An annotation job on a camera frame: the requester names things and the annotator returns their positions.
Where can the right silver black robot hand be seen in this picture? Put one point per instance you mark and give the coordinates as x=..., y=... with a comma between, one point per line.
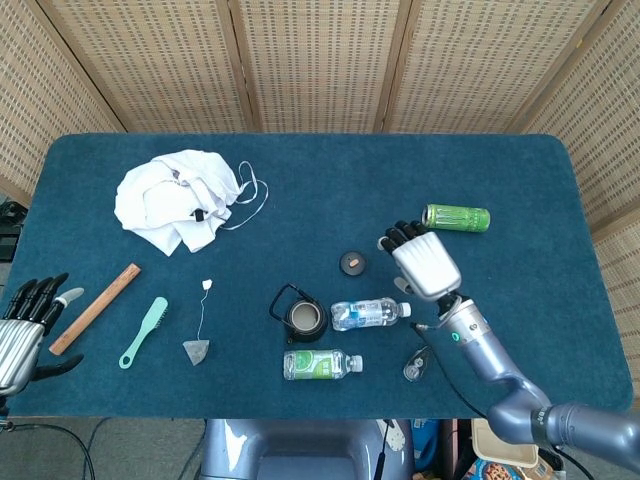
x=427, y=265

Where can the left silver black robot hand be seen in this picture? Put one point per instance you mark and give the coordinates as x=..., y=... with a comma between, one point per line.
x=17, y=345

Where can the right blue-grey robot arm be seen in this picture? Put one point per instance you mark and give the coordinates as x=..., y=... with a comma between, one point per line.
x=500, y=370

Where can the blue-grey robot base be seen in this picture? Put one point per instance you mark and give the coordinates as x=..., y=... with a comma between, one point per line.
x=300, y=450

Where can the black round lid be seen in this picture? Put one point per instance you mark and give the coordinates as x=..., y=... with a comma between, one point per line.
x=354, y=263

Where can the blue plastic bag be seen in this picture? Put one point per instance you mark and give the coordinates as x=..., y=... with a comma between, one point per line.
x=425, y=445

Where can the green drink can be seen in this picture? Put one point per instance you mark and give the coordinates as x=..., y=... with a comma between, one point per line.
x=457, y=217

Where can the clear bottle blue label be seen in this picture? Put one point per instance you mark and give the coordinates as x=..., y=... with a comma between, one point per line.
x=367, y=314

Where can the wooden ruler stick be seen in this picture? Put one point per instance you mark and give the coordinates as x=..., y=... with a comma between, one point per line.
x=95, y=309

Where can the clear correction tape dispenser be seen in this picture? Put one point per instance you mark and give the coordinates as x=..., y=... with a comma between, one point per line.
x=414, y=370

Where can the black equipment box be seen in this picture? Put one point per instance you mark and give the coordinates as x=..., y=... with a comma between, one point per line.
x=9, y=235

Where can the mint green brush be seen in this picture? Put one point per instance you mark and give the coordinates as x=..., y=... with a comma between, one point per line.
x=147, y=325

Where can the clear bottle green label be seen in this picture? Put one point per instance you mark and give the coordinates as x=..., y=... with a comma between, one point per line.
x=315, y=365

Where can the beige takeout container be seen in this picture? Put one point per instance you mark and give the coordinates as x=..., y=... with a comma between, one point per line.
x=500, y=452

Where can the blue cookie box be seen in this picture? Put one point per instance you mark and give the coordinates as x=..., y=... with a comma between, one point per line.
x=500, y=472

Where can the woven wooden folding screen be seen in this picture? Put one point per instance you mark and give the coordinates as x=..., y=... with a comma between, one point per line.
x=320, y=65

